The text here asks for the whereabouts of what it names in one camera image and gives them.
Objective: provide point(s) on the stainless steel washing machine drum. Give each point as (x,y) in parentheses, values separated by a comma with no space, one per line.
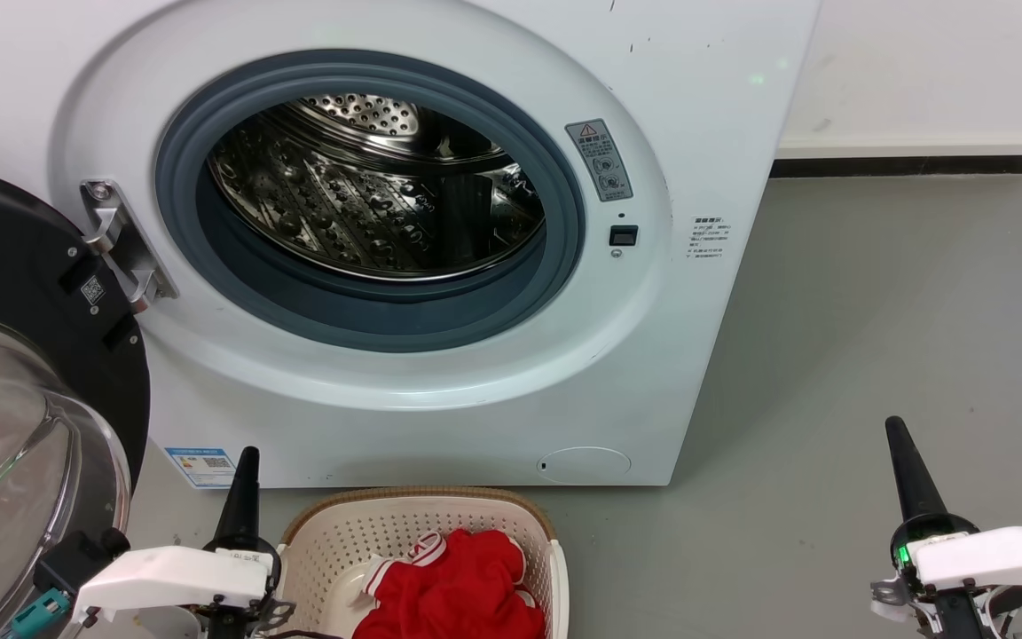
(342,204)

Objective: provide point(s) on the teal plastic clip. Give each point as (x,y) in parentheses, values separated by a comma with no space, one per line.
(39,612)

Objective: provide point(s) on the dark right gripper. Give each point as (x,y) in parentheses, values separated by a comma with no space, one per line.
(946,612)

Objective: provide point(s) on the small printed text label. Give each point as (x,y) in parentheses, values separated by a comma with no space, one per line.
(709,238)

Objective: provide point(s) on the black glass washer door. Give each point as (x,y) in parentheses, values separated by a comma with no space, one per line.
(5,257)

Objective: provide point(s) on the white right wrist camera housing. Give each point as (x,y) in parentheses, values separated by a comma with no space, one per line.
(999,557)

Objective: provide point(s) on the cream perforated laundry basket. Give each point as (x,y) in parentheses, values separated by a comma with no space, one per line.
(342,541)

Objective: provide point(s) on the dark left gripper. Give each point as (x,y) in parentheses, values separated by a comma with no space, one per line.
(240,612)

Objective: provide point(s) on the round white filter cover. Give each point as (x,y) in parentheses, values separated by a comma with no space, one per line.
(584,465)

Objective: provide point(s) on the blue energy label sticker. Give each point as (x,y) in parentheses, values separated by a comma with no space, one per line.
(200,468)

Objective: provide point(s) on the black wall baseboard strip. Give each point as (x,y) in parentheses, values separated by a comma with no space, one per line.
(901,166)

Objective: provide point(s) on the white front-load washing machine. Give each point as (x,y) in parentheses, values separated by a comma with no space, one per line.
(688,355)

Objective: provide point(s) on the black door latch socket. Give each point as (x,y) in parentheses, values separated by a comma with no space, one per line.
(624,235)

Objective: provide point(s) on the silver metal door hinge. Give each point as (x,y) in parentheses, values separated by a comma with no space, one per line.
(129,253)

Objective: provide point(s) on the red garment with white trim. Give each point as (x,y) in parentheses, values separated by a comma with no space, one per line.
(458,595)

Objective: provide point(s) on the grey warning sticker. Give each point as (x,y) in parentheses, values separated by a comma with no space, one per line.
(600,161)

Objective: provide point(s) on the grey rubber door gasket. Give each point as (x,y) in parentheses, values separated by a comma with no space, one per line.
(369,324)

